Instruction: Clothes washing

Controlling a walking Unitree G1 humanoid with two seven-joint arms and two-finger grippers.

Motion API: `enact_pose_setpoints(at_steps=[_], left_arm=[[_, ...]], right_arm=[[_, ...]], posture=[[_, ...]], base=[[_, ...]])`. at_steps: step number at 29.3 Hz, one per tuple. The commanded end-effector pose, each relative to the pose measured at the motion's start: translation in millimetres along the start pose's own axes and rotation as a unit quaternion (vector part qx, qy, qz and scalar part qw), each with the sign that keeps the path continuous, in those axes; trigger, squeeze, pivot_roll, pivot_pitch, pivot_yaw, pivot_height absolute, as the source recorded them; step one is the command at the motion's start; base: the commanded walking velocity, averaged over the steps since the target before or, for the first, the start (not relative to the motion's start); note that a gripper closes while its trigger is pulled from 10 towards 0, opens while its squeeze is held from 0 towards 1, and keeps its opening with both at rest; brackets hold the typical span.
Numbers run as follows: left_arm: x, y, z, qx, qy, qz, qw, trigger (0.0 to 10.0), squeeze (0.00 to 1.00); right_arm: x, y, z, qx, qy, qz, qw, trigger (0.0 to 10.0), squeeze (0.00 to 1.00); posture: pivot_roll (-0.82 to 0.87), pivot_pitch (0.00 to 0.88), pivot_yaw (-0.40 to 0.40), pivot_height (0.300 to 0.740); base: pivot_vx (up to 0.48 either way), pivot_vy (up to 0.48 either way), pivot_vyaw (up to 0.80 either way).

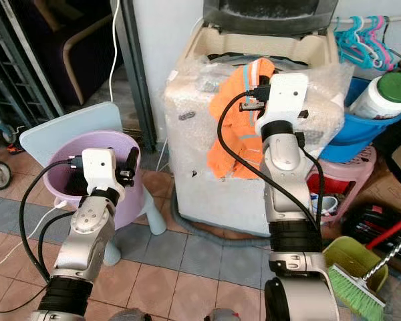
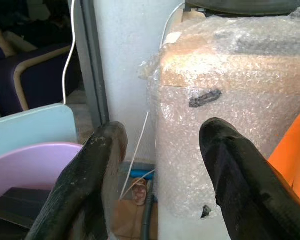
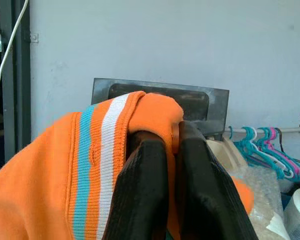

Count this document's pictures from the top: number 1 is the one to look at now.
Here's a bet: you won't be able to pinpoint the orange garment with reflective stripes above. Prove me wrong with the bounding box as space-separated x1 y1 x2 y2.
207 57 279 180

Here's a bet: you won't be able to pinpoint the white top-load washing machine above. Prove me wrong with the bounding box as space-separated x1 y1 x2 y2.
163 0 356 239

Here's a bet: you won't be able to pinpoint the teal and pink clothes hangers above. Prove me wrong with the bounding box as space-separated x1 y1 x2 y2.
333 15 401 72

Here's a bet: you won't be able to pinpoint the black item in basin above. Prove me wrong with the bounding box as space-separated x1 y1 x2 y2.
65 171 89 196

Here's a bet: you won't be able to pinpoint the purple plastic basin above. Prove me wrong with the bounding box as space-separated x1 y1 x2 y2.
41 130 149 229

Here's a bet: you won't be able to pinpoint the clear bubble wrap sheet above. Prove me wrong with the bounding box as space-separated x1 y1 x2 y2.
162 52 356 176

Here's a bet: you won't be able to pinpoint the light blue plastic stool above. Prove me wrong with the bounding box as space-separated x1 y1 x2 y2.
19 101 168 266

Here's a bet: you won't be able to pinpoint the blue plastic basin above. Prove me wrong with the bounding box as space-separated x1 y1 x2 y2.
317 76 401 164

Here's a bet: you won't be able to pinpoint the white bottle with green cap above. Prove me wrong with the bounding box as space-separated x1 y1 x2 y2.
349 71 401 122

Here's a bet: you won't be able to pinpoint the black metal grid gate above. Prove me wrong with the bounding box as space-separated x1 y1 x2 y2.
0 0 62 129

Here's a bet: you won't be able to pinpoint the pink plastic stool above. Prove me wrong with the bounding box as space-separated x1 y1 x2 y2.
305 146 379 223

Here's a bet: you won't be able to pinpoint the grey left robot foot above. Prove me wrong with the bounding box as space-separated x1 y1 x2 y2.
106 308 152 321

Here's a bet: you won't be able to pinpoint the grey robot foot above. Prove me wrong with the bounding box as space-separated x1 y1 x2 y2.
203 307 243 321
106 308 152 321

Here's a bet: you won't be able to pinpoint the dark purple wooden armchair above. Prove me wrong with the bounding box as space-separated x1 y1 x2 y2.
20 0 115 89

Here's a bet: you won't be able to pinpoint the grey right robot foot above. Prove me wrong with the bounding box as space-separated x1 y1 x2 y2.
203 307 243 321

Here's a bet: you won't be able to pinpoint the black and red case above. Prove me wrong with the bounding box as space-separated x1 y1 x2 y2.
340 203 401 263

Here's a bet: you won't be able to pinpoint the green dustpan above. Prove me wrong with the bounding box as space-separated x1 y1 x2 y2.
322 235 389 296

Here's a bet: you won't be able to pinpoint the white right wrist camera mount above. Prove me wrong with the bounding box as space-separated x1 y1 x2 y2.
254 72 310 129

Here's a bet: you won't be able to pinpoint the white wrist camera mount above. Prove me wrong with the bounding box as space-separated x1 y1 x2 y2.
254 72 310 129
81 147 119 196

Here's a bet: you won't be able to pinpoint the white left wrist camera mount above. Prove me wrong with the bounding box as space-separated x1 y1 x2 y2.
81 147 119 196

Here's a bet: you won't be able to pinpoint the dark grey door post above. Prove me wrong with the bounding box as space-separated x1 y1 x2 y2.
120 0 159 153

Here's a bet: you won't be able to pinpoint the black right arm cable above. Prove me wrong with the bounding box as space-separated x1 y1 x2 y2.
217 86 325 232

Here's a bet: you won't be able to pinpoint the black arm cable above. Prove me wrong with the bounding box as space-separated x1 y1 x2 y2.
217 86 325 232
18 158 85 286

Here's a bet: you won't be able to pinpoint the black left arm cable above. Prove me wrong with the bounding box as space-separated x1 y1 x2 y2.
18 158 85 286

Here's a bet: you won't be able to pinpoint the white hanging cable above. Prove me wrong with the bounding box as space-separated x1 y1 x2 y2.
108 0 120 102

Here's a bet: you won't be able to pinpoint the white floor cable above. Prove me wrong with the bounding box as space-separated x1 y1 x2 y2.
0 206 55 273

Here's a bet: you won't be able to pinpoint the black floor cable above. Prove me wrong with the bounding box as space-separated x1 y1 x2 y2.
0 282 49 314

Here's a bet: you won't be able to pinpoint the red broom handle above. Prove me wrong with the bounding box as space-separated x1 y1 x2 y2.
364 212 401 252

